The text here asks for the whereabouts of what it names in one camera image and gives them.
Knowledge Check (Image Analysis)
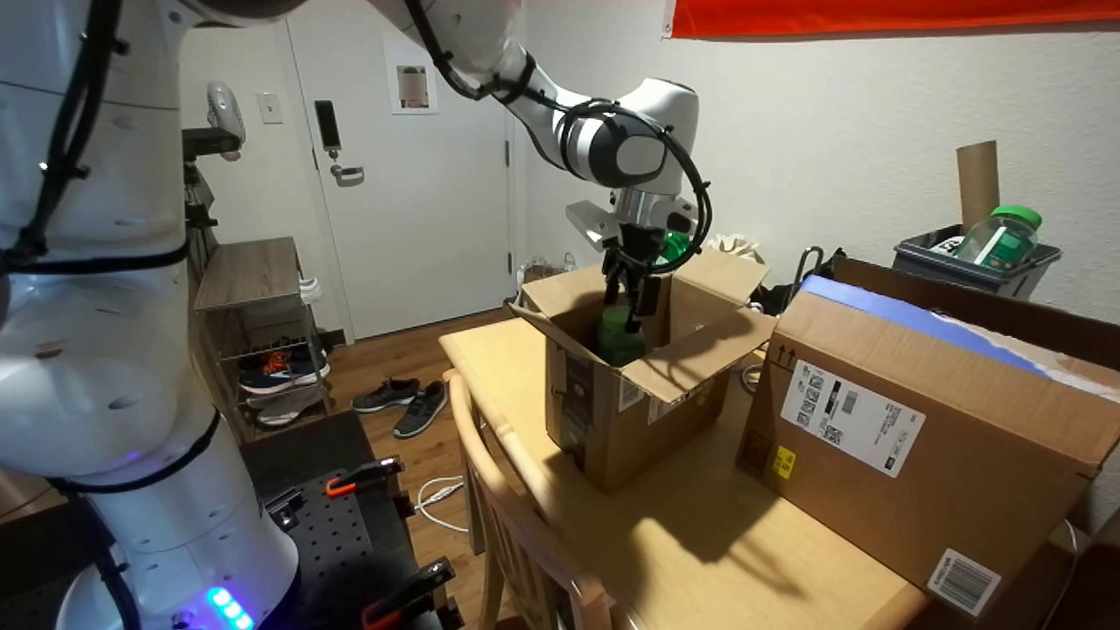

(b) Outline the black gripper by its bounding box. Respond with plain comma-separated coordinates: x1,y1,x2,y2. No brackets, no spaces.
604,225,665,329

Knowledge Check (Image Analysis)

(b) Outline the green lidded bottle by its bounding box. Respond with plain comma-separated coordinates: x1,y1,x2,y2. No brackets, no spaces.
595,305,649,363

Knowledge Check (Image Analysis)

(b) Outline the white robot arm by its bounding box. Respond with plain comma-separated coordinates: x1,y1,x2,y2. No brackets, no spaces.
0,0,710,630

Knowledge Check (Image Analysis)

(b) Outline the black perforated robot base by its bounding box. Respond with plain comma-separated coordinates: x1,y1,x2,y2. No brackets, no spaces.
244,413,461,630

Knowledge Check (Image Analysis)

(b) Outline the green spray bottle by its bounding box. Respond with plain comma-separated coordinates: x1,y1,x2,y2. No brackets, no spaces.
655,232,691,269

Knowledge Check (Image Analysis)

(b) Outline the small open cardboard box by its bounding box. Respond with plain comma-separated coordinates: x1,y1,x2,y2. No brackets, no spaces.
522,251,773,490

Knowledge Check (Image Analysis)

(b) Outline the large cardboard box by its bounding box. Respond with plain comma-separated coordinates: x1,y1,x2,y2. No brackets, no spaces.
740,254,1120,618

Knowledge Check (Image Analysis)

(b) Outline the green capped clear bottle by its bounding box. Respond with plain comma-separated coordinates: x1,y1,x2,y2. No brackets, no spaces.
961,203,1042,269

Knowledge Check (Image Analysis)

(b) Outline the white door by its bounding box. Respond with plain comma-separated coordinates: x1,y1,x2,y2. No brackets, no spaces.
286,0,513,335

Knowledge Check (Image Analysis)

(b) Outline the dark sneaker right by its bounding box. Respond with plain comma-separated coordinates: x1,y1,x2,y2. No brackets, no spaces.
392,381,447,440

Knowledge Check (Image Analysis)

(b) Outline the dark sneaker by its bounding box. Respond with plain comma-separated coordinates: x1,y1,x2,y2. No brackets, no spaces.
392,381,447,440
354,378,419,413

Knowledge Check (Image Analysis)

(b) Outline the dark sneaker left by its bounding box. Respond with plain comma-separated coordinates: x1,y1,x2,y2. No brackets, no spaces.
354,378,419,413

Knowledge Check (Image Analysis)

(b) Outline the portrait photo on door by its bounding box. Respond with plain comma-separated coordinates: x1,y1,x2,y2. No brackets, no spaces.
396,66,431,113

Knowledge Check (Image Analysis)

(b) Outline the dark plastic bin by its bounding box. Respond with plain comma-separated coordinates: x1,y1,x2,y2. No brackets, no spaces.
892,225,1061,301

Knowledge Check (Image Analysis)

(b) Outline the wooden chair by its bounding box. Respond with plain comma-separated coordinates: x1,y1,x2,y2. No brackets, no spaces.
447,371,616,630

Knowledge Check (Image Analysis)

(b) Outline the upright cardboard piece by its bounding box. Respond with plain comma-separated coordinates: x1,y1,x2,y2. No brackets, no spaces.
955,139,1001,227

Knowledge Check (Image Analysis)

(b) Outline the wooden shoe shelf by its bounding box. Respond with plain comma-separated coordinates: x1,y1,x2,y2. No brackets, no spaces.
194,239,331,440

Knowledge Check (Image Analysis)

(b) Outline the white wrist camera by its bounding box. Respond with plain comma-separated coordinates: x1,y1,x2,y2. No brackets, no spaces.
566,199,620,249

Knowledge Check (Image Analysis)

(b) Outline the red wall banner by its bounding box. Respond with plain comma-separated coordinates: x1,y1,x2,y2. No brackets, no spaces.
668,0,1120,39

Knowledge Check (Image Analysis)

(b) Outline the white cable on floor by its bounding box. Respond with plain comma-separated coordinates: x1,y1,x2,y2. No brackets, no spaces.
415,468,474,540

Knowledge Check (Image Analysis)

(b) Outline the black door lock handle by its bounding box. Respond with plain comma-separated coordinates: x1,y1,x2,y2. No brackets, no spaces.
317,100,363,190

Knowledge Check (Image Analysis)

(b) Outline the orange handled clamp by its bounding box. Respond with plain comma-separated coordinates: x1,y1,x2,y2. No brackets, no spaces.
322,454,403,500

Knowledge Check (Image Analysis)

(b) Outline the wall light switch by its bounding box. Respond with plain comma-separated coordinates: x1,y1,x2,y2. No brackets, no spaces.
257,90,284,126

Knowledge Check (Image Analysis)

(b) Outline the camera on black stand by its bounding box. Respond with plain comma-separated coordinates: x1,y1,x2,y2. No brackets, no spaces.
181,81,244,161

